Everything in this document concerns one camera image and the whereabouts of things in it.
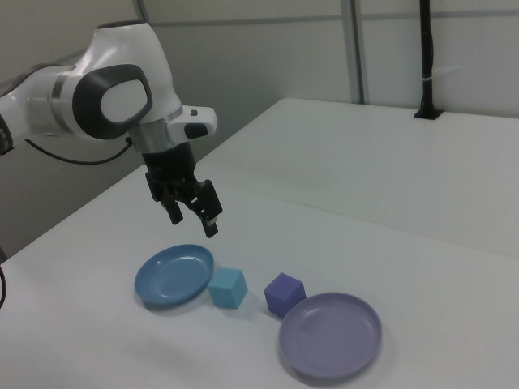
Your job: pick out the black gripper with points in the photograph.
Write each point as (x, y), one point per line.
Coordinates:
(170, 164)

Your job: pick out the light blue cube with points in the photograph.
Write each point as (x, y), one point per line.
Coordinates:
(227, 289)

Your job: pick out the purple cube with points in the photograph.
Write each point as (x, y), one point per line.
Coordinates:
(284, 293)

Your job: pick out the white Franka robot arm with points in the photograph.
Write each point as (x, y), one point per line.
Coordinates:
(121, 61)

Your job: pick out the blue round plate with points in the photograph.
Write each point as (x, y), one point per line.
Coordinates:
(170, 279)

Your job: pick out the purple round plate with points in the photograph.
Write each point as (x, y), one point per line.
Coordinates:
(332, 336)

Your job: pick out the black pole base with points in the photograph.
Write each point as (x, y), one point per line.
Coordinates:
(427, 115)

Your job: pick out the black upright pole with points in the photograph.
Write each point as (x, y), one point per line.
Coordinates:
(426, 48)

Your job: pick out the grey partition post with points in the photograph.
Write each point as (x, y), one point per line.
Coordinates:
(352, 52)
(144, 8)

